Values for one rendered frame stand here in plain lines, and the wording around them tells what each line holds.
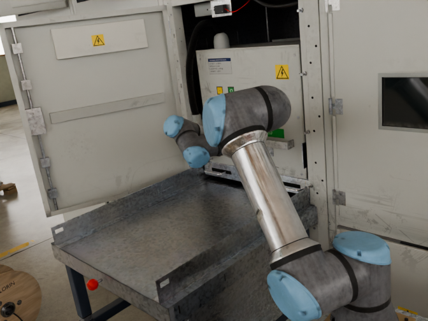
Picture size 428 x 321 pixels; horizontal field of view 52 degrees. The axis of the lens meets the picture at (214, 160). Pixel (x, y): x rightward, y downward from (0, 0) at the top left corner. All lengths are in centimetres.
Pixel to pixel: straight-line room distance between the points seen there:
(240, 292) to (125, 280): 34
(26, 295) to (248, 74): 173
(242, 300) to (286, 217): 50
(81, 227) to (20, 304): 114
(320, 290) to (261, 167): 28
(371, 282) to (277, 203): 25
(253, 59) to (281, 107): 59
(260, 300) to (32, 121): 104
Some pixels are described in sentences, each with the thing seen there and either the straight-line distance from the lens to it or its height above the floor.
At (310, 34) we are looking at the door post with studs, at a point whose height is 143.
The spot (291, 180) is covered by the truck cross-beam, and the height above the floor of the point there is 91.
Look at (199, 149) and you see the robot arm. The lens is 138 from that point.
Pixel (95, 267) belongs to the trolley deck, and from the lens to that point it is 140.
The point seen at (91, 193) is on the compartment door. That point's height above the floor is 88.
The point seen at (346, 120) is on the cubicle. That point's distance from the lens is 139.
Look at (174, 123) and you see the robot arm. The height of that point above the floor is 120.
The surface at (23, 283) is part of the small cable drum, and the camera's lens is 266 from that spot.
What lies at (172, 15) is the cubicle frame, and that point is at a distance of 184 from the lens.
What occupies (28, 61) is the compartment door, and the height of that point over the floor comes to 144.
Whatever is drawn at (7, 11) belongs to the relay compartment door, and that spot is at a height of 167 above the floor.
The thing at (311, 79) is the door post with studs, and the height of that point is 129.
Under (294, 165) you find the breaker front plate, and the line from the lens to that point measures 163.
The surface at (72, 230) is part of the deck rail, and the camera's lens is 161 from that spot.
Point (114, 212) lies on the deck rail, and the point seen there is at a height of 87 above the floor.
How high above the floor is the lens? 150
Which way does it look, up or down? 18 degrees down
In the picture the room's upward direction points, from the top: 7 degrees counter-clockwise
